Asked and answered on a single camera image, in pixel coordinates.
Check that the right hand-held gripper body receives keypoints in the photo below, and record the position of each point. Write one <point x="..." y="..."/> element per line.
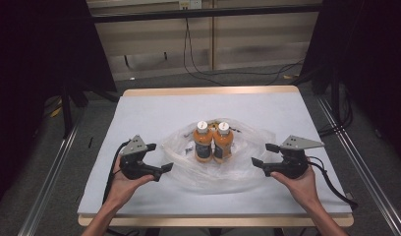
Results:
<point x="292" y="160"/>

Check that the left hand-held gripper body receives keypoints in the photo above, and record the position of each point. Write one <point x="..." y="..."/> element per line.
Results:
<point x="133" y="160"/>

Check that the translucent white plastic bag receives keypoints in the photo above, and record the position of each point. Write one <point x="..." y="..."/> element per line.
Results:
<point x="188" y="177"/>

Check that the orange juice bottle white cap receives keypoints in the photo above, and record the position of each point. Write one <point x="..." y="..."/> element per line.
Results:
<point x="202" y="144"/>
<point x="223" y="144"/>

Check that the person's right hand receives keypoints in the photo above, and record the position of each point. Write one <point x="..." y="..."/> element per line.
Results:
<point x="300" y="187"/>

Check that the person's left hand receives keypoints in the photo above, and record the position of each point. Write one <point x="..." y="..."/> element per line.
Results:
<point x="126" y="188"/>

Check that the black metal stand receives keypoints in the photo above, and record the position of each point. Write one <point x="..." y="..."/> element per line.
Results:
<point x="67" y="111"/>

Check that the black curtain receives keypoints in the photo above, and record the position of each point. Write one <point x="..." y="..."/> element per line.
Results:
<point x="31" y="65"/>
<point x="369" y="59"/>

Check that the black horizontal bar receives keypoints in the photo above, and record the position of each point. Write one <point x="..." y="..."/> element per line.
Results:
<point x="205" y="13"/>

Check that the metal floor rail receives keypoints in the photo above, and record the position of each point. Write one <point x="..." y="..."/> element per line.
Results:
<point x="365" y="170"/>
<point x="47" y="187"/>

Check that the white wall socket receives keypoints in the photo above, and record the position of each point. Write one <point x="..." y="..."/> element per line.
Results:
<point x="190" y="4"/>

